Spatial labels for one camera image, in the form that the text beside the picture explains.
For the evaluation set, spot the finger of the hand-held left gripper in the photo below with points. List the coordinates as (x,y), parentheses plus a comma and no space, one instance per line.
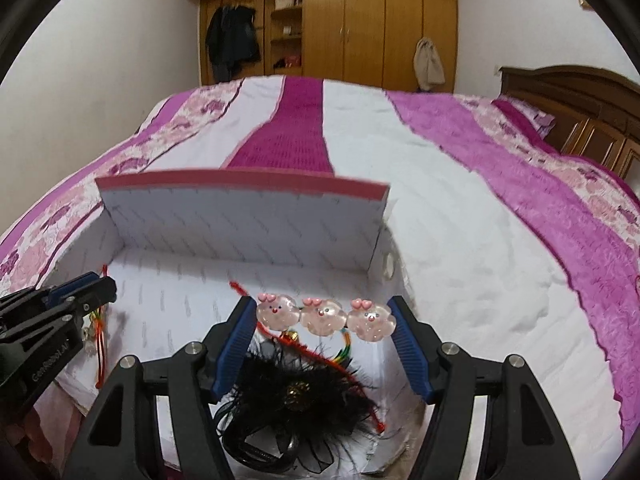
(70,287)
(92,297)

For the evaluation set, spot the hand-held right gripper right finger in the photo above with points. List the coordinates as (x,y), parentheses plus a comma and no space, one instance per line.
(410,350)

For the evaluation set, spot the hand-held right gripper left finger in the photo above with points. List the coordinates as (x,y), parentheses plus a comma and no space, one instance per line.
(235,350)

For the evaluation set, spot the black feather hair accessory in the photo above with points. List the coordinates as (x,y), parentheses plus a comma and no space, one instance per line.
(300,400)

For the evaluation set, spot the pink cardboard box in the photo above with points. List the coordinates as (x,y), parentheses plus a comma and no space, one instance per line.
(200,270)

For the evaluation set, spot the pink pig hair clip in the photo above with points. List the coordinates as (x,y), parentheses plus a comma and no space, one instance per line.
(322,315)

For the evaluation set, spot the striped floral bed quilt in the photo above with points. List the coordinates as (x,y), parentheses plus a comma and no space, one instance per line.
(475,210)

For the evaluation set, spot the floral purple pillow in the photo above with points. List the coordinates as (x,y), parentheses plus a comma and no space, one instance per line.
(527,116)

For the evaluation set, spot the beige hanging bag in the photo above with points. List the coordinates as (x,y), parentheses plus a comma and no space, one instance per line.
(429,65)

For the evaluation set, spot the red shelf item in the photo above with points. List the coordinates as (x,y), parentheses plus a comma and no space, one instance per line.
(289,62)

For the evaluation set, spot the dark hanging coats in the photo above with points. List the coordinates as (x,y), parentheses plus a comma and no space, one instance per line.
(232,40)

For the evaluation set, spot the dark wooden headboard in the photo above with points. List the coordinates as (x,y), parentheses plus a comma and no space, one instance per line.
(590,105)

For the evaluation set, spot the wooden wardrobe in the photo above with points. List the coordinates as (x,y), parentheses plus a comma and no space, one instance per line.
(365,20)

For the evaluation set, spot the white round box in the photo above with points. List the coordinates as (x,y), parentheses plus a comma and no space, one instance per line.
(284,1)

